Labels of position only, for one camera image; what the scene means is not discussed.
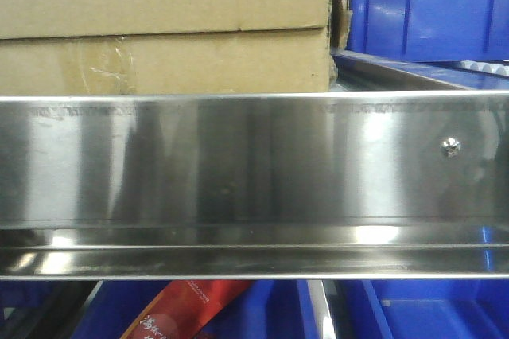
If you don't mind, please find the blue roller shelf track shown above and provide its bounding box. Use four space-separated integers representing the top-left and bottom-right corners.
331 50 508 91

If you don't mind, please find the red printed package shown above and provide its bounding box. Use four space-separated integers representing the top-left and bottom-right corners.
121 279 252 338

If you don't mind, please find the blue plastic bin lower right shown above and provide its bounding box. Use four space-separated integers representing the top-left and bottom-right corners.
336 279 508 338

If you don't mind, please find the blue plastic bin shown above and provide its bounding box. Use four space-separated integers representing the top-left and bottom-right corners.
71 280 318 338
336 279 508 338
348 0 508 62

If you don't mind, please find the brown cardboard carton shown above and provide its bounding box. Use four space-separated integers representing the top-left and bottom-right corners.
1 0 351 95

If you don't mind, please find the shelf rail screw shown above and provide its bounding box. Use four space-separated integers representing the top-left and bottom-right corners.
441 137 462 158

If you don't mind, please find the stainless steel shelf rail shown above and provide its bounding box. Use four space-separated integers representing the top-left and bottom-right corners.
1 91 508 279

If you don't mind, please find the blue plastic bin lower left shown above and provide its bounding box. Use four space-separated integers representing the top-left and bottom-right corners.
71 280 318 338

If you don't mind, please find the blue plastic bin upper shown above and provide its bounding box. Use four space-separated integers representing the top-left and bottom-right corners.
348 0 508 62

